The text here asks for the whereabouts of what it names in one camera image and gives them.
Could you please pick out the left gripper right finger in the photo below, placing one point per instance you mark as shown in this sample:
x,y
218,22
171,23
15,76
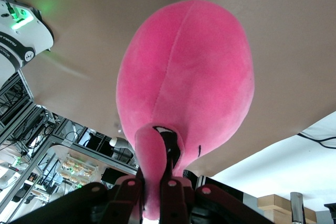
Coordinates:
x,y
174,200

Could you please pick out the aluminium frame rack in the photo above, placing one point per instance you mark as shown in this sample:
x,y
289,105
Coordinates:
x,y
26,90

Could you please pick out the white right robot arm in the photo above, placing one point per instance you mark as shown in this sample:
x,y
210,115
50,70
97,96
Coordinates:
x,y
26,32

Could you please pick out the cardboard box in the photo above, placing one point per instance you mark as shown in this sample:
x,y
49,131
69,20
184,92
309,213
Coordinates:
x,y
275,205

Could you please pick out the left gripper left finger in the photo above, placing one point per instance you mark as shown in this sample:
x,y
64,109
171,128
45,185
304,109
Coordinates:
x,y
128,192

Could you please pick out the round pink plush toy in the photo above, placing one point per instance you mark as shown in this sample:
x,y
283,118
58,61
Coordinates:
x,y
189,77

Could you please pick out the shiny steel pole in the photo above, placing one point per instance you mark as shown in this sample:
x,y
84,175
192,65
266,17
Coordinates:
x,y
297,208

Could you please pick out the yellow packaged goods shelf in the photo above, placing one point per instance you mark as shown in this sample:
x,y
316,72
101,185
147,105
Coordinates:
x,y
76,167

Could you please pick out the black monitor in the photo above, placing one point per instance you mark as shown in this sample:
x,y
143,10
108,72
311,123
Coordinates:
x,y
110,175

